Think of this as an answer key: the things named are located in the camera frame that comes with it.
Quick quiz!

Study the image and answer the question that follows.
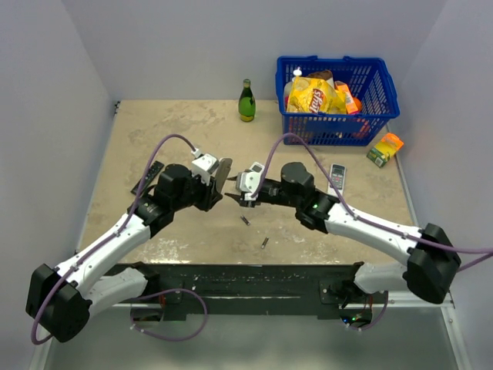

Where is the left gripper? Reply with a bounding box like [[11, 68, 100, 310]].
[[172, 170, 223, 212]]

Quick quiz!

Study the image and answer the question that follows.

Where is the white air conditioner remote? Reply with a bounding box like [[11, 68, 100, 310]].
[[215, 157, 233, 193]]

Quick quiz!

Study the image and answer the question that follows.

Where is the aaa battery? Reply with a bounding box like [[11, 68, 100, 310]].
[[240, 215, 251, 226], [261, 237, 269, 249]]

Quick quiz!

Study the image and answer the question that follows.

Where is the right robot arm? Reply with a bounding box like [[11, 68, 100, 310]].
[[232, 162, 461, 304]]

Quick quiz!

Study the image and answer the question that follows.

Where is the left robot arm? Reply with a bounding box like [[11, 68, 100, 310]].
[[25, 156, 232, 345]]

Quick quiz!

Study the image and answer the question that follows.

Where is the black remote control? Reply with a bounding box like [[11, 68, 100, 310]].
[[139, 160, 164, 197]]

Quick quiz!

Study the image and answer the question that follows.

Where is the white grey remote control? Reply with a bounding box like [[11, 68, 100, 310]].
[[327, 163, 347, 197]]

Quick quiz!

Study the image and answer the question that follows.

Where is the AAA battery front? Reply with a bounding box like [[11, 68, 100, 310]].
[[261, 237, 269, 249]]

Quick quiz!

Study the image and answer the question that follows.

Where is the green glass bottle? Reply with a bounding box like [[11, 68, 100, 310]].
[[238, 79, 256, 122]]

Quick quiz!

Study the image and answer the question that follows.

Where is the yellow chips bag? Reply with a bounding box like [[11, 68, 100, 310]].
[[286, 76, 347, 114]]

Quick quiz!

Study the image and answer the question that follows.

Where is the orange snack box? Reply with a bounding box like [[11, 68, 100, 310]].
[[334, 81, 362, 115]]

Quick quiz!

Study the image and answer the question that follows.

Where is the brown snack package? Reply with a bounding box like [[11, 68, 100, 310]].
[[307, 69, 333, 81]]

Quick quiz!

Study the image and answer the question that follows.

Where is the green orange carton box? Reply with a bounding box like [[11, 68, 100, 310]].
[[367, 133, 404, 168]]

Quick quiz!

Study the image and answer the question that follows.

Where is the blue plastic shopping basket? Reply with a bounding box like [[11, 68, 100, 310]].
[[276, 55, 400, 146]]

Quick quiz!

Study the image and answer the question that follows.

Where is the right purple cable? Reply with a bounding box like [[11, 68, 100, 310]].
[[253, 133, 493, 273]]

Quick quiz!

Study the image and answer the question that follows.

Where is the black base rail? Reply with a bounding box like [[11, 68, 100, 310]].
[[134, 262, 386, 322]]

